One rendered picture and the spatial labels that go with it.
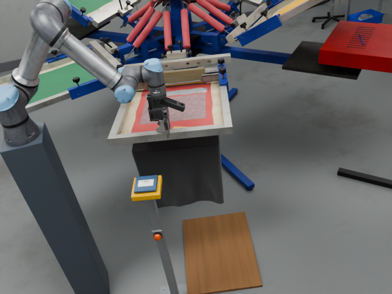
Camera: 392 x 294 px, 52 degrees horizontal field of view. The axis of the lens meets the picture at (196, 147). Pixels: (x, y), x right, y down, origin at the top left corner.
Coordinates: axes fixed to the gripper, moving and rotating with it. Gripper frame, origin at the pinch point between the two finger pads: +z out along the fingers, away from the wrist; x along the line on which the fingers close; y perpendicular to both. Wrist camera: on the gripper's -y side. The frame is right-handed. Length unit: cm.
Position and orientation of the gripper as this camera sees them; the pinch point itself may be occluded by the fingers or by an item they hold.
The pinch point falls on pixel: (169, 132)
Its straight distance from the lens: 187.7
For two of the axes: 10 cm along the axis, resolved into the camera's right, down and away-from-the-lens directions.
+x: -0.1, 5.2, -8.5
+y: -9.9, 0.9, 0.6
